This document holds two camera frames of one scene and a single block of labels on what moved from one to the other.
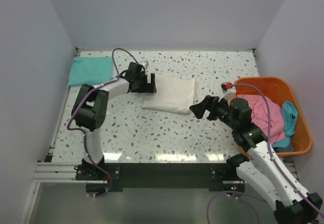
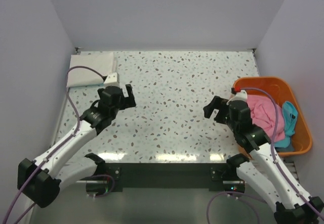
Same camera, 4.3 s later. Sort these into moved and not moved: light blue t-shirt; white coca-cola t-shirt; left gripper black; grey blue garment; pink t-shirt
Moved: white coca-cola t-shirt; left gripper black
Not moved: grey blue garment; light blue t-shirt; pink t-shirt
